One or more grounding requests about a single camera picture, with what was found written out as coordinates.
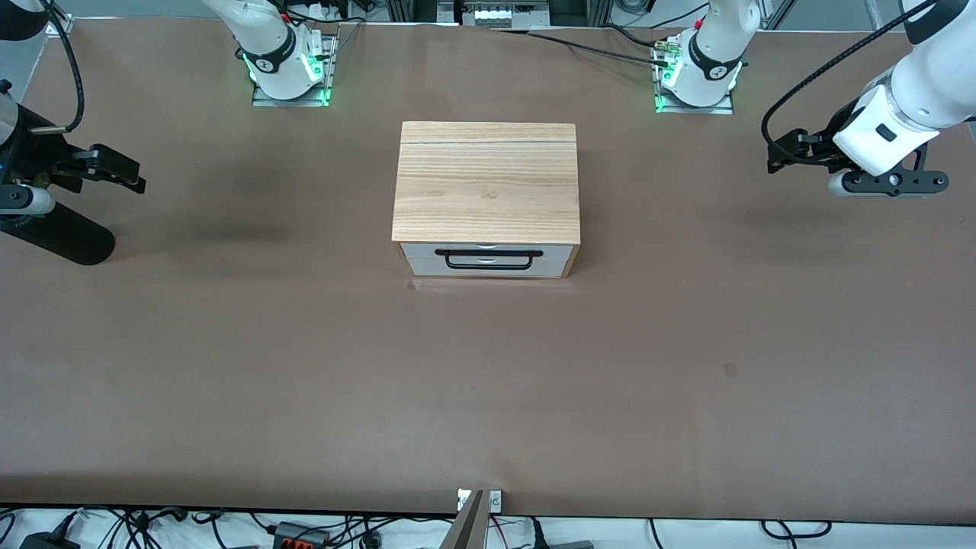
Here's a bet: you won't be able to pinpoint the black metal drawer handle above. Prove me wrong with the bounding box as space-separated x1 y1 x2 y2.
434 248 545 271

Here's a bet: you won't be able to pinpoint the white-front drawer with handle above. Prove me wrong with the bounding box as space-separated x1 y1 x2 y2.
400 243 577 262

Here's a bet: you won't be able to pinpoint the wooden drawer cabinet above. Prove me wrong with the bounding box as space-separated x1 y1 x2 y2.
391 120 583 280

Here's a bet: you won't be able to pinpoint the power strip with plugs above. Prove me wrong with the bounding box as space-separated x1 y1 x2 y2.
286 0 361 22

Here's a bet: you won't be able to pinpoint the black power adapter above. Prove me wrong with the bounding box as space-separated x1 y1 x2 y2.
19 531 82 549

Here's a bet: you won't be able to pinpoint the black connector block orange levers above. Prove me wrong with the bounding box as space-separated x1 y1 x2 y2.
273 522 330 549

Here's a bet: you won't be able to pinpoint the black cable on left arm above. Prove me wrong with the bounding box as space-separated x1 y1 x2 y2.
761 0 937 153

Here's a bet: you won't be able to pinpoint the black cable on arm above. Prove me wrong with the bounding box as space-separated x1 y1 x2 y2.
761 0 937 153
29 0 85 136

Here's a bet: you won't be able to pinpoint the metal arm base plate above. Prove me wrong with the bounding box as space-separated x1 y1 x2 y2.
252 34 338 108
654 38 735 116

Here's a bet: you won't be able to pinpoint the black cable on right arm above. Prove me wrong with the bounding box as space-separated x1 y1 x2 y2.
29 0 85 136

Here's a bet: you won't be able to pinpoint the black cable on table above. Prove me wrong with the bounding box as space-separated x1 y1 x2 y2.
488 24 660 48
525 32 676 66

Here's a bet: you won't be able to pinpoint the thin grey cable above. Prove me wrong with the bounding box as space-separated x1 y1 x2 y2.
334 21 367 60

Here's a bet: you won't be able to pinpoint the white-front drawer without handle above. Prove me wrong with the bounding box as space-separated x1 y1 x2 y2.
406 259 571 278

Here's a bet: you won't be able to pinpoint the black floor cable with plug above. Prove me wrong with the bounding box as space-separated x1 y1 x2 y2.
114 506 188 549

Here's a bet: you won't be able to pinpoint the black looped floor cable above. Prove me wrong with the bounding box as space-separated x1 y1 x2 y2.
760 520 833 540

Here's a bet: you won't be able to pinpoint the grey camera mount pole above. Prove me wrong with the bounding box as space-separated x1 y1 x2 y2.
438 490 486 549

